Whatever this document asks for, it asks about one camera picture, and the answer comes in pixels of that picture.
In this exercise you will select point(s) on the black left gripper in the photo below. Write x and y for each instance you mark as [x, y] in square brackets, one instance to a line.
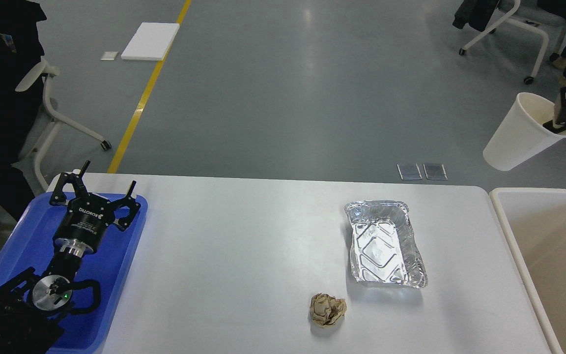
[88, 215]

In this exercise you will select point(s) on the white paper cup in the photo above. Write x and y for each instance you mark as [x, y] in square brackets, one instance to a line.
[521, 134]

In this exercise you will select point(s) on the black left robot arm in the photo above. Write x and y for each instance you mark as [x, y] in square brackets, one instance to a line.
[64, 266]

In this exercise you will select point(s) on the blue plastic tray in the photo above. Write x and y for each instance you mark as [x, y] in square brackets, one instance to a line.
[31, 245]

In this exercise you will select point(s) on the beige plastic bin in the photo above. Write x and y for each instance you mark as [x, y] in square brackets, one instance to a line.
[534, 223]

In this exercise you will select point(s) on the right clear floor plate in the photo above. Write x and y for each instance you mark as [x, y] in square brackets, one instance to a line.
[435, 171]

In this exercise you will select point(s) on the clear floor plate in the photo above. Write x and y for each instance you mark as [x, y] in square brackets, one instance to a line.
[409, 171]
[435, 171]

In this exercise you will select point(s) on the white chair left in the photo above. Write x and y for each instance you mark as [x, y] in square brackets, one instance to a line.
[46, 72]

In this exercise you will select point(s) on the small white floor tile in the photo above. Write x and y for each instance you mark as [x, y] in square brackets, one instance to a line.
[109, 56]

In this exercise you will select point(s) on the left clear floor plate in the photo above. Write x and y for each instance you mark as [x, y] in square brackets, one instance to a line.
[409, 171]

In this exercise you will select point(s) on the white foam board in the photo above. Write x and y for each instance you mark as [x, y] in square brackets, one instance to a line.
[151, 41]

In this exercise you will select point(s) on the person in black left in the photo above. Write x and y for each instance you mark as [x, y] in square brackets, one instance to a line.
[20, 50]

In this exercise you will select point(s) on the aluminium foil tray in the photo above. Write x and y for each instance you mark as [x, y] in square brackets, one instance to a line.
[384, 250]

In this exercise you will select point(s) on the crumpled brown paper ball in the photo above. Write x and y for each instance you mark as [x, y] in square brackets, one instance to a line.
[326, 310]

